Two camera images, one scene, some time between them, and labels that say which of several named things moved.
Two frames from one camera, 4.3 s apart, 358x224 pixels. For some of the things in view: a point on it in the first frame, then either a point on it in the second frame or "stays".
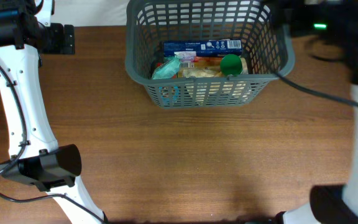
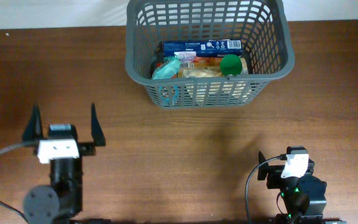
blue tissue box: x=204 y=48 stays
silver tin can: x=169 y=96 stays
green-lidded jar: x=231 y=65 stays
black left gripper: x=60 y=46 -> x=97 y=139
